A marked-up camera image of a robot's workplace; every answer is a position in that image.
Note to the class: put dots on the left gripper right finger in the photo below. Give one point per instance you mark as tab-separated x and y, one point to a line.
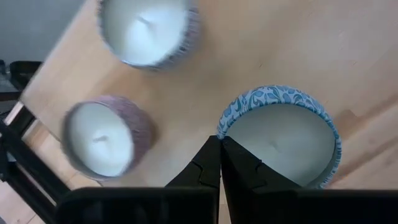
248	193

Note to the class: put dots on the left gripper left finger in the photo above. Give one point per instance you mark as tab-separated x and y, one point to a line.
202	171

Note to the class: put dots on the grey speckled ceramic bowl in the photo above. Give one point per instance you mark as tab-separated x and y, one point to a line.
280	137

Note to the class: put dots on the white maroon floral candle tin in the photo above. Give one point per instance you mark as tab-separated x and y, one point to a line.
99	140

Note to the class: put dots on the purple blue patterned candle tin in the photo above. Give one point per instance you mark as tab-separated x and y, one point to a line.
146	31

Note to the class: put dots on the black case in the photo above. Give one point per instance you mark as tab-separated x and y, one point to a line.
25	74

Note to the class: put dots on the black metal rig frame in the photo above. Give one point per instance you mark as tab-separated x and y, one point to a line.
31	168

